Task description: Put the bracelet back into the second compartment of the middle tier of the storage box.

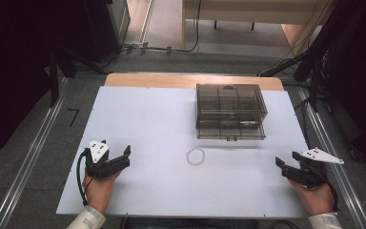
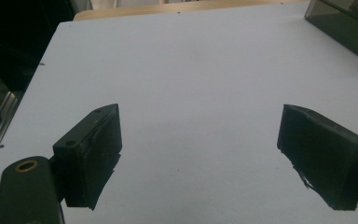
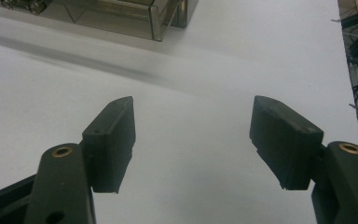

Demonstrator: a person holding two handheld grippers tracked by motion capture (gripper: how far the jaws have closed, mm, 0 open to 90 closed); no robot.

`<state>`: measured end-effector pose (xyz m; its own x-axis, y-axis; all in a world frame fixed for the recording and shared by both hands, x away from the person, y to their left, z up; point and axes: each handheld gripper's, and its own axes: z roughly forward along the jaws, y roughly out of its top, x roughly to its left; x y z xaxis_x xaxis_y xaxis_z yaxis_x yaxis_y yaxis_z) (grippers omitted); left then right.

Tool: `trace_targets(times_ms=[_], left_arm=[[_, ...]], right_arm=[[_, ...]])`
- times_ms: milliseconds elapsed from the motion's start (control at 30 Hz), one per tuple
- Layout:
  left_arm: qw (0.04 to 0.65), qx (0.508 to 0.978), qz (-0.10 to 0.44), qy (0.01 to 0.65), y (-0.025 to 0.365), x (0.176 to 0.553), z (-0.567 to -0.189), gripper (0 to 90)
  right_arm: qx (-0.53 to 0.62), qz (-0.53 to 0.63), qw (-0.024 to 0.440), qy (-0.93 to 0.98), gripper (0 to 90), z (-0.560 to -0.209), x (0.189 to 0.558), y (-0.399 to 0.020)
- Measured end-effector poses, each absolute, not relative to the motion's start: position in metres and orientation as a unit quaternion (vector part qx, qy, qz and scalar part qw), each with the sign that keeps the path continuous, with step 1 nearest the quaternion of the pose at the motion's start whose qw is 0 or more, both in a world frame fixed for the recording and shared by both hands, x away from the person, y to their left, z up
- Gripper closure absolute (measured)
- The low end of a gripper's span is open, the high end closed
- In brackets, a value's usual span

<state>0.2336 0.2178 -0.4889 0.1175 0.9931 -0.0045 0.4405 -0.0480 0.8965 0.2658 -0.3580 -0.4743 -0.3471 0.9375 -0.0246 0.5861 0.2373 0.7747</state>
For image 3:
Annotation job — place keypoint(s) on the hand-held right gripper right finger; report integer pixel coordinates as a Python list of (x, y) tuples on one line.
[(284, 140)]

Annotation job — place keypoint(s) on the clear acrylic box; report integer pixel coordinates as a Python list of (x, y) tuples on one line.
[(105, 15)]

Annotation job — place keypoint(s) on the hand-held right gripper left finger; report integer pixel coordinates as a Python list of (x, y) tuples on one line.
[(110, 146)]

